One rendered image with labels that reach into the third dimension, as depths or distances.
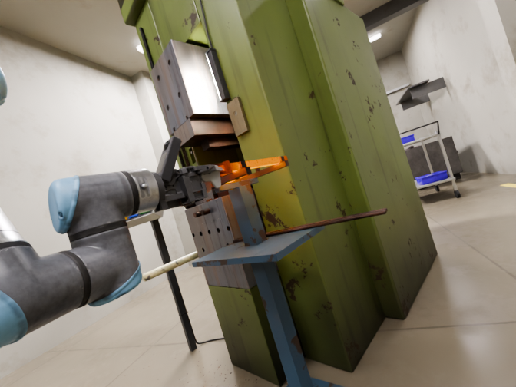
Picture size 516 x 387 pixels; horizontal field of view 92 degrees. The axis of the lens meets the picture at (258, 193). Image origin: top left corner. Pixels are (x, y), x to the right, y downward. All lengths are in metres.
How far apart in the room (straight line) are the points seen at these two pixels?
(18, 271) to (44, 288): 0.04
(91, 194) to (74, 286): 0.15
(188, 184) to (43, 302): 0.32
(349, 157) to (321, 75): 0.48
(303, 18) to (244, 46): 0.49
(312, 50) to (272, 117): 0.57
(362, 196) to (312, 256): 0.48
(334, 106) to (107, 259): 1.29
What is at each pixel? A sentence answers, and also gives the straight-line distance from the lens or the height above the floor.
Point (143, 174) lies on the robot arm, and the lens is 0.54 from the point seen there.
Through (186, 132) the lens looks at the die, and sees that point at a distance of 1.43.
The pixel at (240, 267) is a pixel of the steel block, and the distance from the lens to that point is 1.21.
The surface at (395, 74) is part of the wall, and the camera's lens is 9.29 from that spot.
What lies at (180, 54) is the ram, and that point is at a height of 1.69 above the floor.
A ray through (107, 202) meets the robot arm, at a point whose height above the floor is 0.93.
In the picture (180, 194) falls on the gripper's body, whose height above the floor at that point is 0.92.
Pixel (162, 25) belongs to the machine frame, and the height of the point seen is 2.05.
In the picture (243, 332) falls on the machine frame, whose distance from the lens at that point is 1.44.
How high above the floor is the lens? 0.87
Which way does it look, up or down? 1 degrees up
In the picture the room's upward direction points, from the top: 17 degrees counter-clockwise
